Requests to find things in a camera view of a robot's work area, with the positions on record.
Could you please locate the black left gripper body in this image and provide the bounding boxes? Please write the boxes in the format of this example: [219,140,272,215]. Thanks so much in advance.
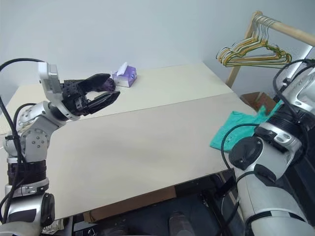
[61,79,90,117]

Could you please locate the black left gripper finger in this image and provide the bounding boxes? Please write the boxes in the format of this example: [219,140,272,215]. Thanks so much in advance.
[86,91,121,116]
[78,73,111,93]

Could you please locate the green shorts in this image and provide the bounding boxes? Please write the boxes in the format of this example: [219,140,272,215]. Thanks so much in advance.
[209,100,284,152]

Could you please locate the purple tissue box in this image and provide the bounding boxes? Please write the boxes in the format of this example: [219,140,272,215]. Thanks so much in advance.
[111,61,137,89]

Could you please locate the brown cardboard box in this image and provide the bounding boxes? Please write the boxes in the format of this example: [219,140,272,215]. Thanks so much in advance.
[240,91,280,113]

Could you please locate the wooden clothes rack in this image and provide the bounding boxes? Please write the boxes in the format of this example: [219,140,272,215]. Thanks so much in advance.
[224,10,315,88]

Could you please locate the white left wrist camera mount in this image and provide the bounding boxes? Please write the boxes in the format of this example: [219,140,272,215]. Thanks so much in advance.
[37,62,81,121]

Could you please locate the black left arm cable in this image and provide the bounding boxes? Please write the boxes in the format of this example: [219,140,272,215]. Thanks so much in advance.
[0,58,47,225]

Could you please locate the bunch of wire hangers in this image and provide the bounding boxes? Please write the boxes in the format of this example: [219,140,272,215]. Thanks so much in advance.
[216,15,293,68]

